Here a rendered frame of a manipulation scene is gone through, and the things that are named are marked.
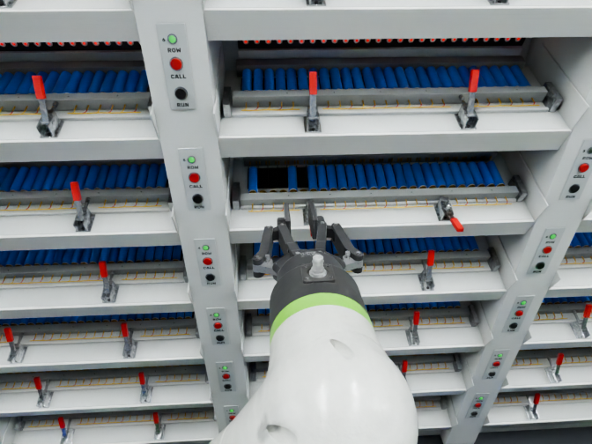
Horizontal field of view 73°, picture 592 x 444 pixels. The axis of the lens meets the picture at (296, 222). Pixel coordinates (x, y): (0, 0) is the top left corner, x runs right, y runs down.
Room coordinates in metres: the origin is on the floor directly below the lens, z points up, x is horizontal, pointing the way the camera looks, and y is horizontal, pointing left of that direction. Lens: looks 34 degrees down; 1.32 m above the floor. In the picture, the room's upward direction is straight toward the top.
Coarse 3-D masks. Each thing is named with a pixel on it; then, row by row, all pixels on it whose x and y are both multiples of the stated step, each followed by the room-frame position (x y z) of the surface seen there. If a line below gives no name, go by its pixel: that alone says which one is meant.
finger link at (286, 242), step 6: (282, 222) 0.46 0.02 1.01; (282, 228) 0.44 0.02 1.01; (282, 234) 0.42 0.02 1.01; (288, 234) 0.42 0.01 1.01; (282, 240) 0.42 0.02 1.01; (288, 240) 0.41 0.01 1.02; (282, 246) 0.42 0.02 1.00; (288, 246) 0.38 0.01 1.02; (294, 246) 0.38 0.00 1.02; (288, 252) 0.39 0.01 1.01; (294, 252) 0.36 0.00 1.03; (300, 252) 0.36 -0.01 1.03
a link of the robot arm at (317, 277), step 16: (320, 256) 0.28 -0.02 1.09; (288, 272) 0.29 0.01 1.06; (304, 272) 0.28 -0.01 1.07; (320, 272) 0.28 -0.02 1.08; (336, 272) 0.29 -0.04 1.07; (288, 288) 0.27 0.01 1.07; (304, 288) 0.26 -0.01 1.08; (320, 288) 0.25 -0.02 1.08; (336, 288) 0.26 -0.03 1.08; (352, 288) 0.27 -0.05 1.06; (272, 304) 0.27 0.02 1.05; (288, 304) 0.24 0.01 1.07; (272, 320) 0.24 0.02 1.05
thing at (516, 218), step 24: (240, 168) 0.78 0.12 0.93; (504, 168) 0.79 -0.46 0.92; (528, 168) 0.73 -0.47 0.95; (240, 192) 0.72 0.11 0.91; (528, 192) 0.71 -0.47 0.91; (240, 216) 0.66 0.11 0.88; (264, 216) 0.66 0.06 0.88; (336, 216) 0.67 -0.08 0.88; (360, 216) 0.67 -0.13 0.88; (384, 216) 0.67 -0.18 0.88; (408, 216) 0.67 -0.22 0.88; (432, 216) 0.67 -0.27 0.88; (456, 216) 0.67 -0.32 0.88; (480, 216) 0.67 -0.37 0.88; (504, 216) 0.67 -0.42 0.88; (528, 216) 0.67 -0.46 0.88; (240, 240) 0.64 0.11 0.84; (312, 240) 0.65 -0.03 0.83
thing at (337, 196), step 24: (288, 192) 0.69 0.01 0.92; (312, 192) 0.69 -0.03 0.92; (336, 192) 0.70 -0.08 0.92; (360, 192) 0.70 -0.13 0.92; (384, 192) 0.70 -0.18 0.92; (408, 192) 0.70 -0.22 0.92; (432, 192) 0.70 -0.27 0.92; (456, 192) 0.70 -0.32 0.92; (480, 192) 0.70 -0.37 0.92; (504, 192) 0.70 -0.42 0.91
